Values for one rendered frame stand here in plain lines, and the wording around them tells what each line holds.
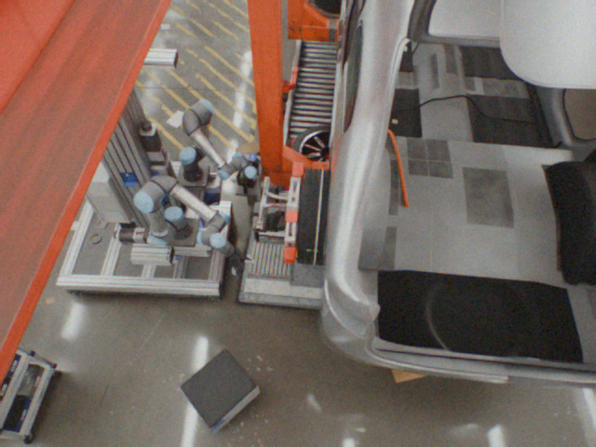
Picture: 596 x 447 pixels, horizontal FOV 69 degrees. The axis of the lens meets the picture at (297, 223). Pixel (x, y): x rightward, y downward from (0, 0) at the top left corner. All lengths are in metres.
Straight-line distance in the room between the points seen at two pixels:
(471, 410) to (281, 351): 1.44
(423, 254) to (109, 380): 2.43
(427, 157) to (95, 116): 2.83
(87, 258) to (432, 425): 2.93
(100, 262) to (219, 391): 1.48
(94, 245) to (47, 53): 3.34
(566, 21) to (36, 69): 0.88
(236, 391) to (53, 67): 2.66
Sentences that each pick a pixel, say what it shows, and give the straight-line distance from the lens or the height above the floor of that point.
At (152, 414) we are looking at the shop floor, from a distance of 3.52.
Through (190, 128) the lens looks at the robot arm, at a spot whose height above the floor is 1.40.
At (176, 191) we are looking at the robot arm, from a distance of 2.51.
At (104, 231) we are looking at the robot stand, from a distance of 3.98.
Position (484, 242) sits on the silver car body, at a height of 0.97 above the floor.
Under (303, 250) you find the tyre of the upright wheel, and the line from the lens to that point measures 2.75.
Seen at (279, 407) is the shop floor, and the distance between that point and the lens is 3.39.
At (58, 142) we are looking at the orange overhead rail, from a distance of 0.54.
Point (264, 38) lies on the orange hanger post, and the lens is 2.62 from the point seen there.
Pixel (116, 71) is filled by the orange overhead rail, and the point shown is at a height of 3.00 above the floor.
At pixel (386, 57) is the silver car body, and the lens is 2.46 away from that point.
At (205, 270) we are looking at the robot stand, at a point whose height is 0.21.
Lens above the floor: 3.35
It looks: 58 degrees down
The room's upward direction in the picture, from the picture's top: 2 degrees clockwise
